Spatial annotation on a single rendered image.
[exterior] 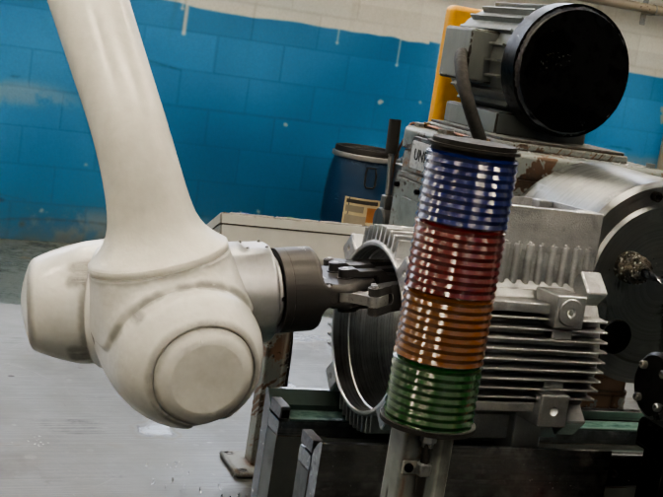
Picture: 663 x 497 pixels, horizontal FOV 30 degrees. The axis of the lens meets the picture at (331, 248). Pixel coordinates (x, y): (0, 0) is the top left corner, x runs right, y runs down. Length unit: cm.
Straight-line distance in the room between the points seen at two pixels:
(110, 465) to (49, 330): 35
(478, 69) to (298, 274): 79
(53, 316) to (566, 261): 46
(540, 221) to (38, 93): 559
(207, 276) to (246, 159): 612
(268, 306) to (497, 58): 82
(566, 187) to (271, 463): 58
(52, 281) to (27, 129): 562
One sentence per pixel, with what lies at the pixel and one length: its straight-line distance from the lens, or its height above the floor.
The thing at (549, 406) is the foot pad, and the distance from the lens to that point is 112.
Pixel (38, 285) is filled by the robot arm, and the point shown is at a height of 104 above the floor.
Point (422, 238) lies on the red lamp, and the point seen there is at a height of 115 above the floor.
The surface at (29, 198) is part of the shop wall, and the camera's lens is 668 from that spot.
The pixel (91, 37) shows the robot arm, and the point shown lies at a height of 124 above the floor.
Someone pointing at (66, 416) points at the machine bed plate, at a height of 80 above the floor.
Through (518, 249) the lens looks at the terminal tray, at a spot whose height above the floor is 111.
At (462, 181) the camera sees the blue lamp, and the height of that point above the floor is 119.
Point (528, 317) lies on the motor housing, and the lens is 110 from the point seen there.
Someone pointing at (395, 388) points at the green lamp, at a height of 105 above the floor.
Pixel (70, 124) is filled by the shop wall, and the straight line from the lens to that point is 666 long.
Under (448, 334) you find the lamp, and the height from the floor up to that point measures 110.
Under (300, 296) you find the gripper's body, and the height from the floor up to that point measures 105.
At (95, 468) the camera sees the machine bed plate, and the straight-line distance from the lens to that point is 132.
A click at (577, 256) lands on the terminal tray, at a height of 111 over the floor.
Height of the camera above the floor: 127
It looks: 9 degrees down
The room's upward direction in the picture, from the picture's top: 9 degrees clockwise
